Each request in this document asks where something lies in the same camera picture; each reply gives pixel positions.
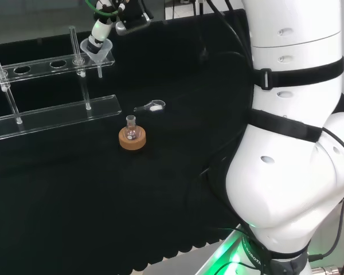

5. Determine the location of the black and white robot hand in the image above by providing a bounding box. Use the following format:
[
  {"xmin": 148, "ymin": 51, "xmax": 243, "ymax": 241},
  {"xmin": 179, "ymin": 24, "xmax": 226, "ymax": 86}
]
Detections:
[{"xmin": 85, "ymin": 0, "xmax": 154, "ymax": 55}]

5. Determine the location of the clear plastic funnel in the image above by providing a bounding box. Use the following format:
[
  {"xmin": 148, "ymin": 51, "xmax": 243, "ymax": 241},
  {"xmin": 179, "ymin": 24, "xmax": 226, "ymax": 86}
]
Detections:
[{"xmin": 80, "ymin": 38, "xmax": 114, "ymax": 79}]

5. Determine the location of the clear acrylic funnel stand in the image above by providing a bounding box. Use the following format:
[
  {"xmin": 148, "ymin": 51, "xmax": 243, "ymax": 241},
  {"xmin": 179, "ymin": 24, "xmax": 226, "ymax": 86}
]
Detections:
[{"xmin": 0, "ymin": 25, "xmax": 123, "ymax": 143}]

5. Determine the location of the glass weighing funnel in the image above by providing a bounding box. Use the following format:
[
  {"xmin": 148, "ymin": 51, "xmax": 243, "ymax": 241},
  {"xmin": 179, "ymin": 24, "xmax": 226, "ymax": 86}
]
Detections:
[{"xmin": 133, "ymin": 99, "xmax": 166, "ymax": 113}]

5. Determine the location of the small round-bottom glass flask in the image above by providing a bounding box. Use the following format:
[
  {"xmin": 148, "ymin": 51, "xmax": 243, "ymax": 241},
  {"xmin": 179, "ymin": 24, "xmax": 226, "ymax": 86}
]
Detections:
[{"xmin": 124, "ymin": 115, "xmax": 141, "ymax": 141}]

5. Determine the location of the black bench cloth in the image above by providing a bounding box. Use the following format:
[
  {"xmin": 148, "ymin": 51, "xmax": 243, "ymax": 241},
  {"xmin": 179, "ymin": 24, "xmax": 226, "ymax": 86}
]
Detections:
[{"xmin": 0, "ymin": 8, "xmax": 344, "ymax": 273}]

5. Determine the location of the pale base board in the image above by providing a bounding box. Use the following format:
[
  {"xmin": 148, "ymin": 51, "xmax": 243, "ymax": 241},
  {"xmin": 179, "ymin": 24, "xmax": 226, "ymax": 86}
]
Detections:
[{"xmin": 143, "ymin": 225, "xmax": 249, "ymax": 275}]

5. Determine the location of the green hand cable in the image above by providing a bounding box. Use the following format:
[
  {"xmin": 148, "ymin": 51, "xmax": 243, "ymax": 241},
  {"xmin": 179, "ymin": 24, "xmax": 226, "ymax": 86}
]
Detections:
[{"xmin": 85, "ymin": 0, "xmax": 123, "ymax": 16}]

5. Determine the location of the cork ring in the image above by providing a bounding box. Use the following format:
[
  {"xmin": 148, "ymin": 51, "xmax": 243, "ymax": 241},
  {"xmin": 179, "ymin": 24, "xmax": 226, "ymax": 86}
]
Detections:
[{"xmin": 118, "ymin": 125, "xmax": 147, "ymax": 151}]

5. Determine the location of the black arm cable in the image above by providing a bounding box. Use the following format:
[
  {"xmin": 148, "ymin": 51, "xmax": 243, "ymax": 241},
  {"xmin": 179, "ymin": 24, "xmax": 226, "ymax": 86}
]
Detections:
[{"xmin": 199, "ymin": 0, "xmax": 257, "ymax": 180}]

